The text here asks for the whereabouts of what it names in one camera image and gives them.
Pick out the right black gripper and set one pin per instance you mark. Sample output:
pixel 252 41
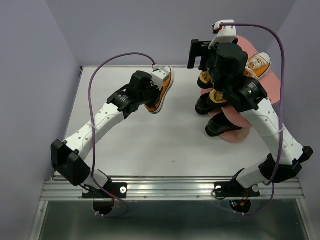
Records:
pixel 199 48

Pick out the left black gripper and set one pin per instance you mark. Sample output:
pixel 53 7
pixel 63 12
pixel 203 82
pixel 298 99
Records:
pixel 157 91

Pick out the orange sneaker front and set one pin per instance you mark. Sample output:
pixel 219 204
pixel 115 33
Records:
pixel 165 92

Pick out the orange sneaker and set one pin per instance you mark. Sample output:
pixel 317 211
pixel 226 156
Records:
pixel 258 65
pixel 165 92

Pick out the gold loafer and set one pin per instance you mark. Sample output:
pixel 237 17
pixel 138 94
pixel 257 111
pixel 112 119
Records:
pixel 204 80
pixel 217 97

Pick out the black loafer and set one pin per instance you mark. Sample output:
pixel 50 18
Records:
pixel 219 125
pixel 202 107

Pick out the black loafer back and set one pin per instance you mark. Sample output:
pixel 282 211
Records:
pixel 219 125

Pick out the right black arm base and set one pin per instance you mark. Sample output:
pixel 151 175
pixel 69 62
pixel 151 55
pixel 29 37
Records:
pixel 232 189

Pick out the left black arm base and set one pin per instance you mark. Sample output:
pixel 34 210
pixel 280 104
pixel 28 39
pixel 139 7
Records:
pixel 91 190

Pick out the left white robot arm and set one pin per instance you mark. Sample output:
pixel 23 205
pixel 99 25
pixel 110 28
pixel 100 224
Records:
pixel 68 156

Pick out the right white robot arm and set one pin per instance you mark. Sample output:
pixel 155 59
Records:
pixel 250 100

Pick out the pink shoe shelf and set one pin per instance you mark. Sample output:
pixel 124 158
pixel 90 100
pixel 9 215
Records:
pixel 270 83

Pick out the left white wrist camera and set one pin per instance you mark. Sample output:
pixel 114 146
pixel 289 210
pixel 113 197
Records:
pixel 159 76

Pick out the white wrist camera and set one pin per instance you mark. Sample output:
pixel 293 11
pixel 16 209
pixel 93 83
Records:
pixel 224 34
pixel 159 76

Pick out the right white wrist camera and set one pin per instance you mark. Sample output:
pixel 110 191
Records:
pixel 224 34

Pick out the aluminium mounting rail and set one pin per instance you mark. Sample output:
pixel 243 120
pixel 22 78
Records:
pixel 141 189

